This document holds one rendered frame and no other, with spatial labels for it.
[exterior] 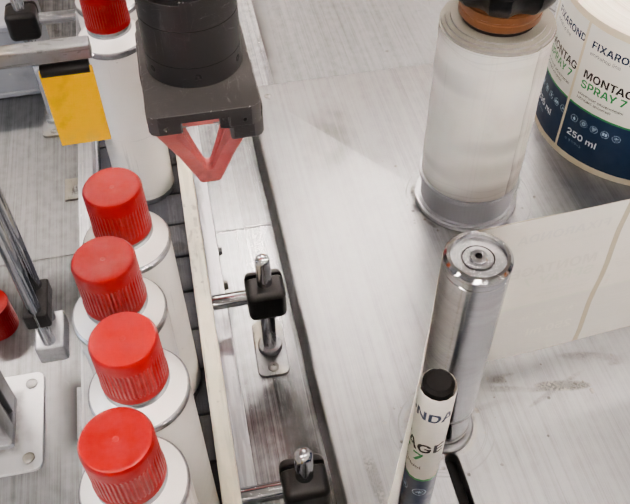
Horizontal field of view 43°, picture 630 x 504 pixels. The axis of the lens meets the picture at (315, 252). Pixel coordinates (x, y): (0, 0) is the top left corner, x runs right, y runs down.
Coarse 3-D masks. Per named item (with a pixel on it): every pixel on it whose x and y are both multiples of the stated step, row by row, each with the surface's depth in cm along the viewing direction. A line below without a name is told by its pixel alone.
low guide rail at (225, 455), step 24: (192, 192) 68; (192, 216) 66; (192, 240) 64; (192, 264) 62; (216, 336) 58; (216, 360) 57; (216, 384) 55; (216, 408) 54; (216, 432) 53; (216, 456) 52
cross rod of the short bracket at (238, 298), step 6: (216, 294) 61; (222, 294) 61; (228, 294) 61; (234, 294) 61; (240, 294) 61; (216, 300) 61; (222, 300) 61; (228, 300) 61; (234, 300) 61; (240, 300) 61; (246, 300) 61; (216, 306) 61; (222, 306) 61; (228, 306) 61; (234, 306) 61
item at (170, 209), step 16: (176, 160) 75; (176, 176) 74; (176, 192) 73; (160, 208) 71; (176, 208) 71; (176, 224) 70; (176, 240) 69; (176, 256) 68; (192, 288) 65; (192, 304) 64; (192, 320) 63; (208, 400) 58; (208, 416) 58; (208, 432) 57; (208, 448) 56
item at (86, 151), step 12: (84, 144) 65; (84, 156) 64; (84, 168) 63; (84, 180) 62; (84, 204) 60; (84, 216) 59; (84, 228) 59; (84, 360) 51; (84, 372) 51; (84, 384) 50; (84, 396) 49; (84, 408) 49; (84, 420) 48
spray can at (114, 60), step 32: (96, 0) 57; (96, 32) 59; (128, 32) 60; (96, 64) 60; (128, 64) 60; (128, 96) 62; (128, 128) 65; (128, 160) 67; (160, 160) 69; (160, 192) 71
